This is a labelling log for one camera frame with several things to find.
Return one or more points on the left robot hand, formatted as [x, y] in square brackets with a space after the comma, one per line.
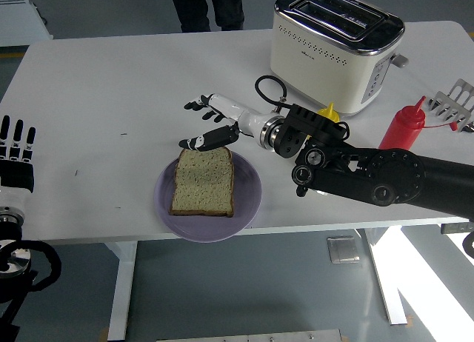
[16, 173]

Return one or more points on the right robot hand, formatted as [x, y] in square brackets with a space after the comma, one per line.
[250, 121]

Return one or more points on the purple round plate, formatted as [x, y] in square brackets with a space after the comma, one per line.
[244, 194]

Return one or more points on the bread slice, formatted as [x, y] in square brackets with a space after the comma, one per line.
[203, 183]

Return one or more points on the cream two-slot toaster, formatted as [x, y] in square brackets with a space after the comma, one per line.
[318, 68]

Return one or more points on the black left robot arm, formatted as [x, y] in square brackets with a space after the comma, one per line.
[11, 231]

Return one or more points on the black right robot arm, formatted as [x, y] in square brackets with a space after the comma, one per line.
[370, 175]

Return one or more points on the yellow squeeze bottle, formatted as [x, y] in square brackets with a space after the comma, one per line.
[329, 113]

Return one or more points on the person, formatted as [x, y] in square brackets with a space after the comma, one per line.
[207, 9]

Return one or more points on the white cabinet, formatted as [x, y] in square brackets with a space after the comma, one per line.
[22, 20]

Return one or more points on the red squeeze bottle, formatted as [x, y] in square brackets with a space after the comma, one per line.
[403, 129]

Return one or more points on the white table leg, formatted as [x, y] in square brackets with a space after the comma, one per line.
[122, 290]
[385, 283]

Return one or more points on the metal floor socket cover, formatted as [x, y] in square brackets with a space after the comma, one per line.
[343, 250]

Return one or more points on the metal toast rack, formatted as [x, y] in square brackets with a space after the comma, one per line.
[453, 105]

